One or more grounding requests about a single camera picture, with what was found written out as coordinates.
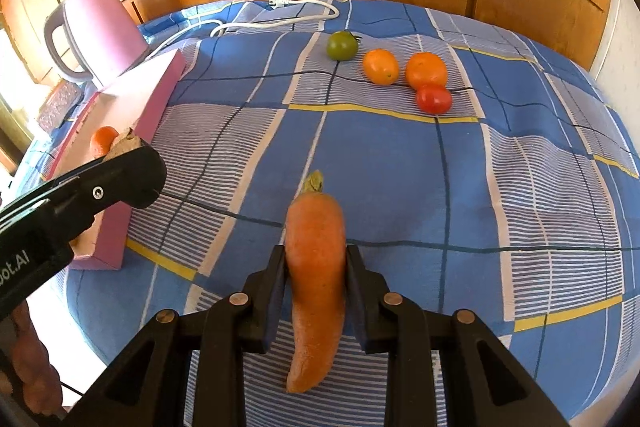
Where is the large orange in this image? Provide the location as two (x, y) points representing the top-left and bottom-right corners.
(91, 126), (120, 156)

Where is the deep orange mandarin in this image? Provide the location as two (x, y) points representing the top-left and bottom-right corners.
(405, 52), (448, 90)

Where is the orange carrot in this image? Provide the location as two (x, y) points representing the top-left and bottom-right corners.
(283, 170), (347, 394)

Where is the green tomato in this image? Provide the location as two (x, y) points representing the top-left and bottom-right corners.
(326, 31), (360, 61)

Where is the red tomato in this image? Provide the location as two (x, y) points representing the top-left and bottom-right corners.
(416, 84), (453, 116)

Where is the pink shallow tray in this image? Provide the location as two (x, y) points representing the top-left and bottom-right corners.
(47, 48), (186, 271)

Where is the white power cord with plug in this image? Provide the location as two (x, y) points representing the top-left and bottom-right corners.
(145, 0), (341, 60)

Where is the pink electric kettle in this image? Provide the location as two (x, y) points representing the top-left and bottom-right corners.
(44, 0), (149, 88)

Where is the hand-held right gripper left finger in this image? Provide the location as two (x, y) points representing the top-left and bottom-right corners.
(62, 244), (288, 427)

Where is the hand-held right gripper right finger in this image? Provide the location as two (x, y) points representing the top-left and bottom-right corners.
(345, 244), (571, 427)

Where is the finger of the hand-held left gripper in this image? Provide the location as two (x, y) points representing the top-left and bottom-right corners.
(42, 146), (167, 228)

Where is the person's left hand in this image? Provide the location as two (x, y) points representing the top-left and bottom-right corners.
(10, 302), (61, 415)

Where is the yellowish small orange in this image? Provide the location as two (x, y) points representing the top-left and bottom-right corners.
(362, 49), (400, 86)

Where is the blue plaid bedsheet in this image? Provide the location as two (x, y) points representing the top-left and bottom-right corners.
(15, 0), (640, 427)

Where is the window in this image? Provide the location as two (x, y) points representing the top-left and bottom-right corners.
(0, 24), (48, 172)

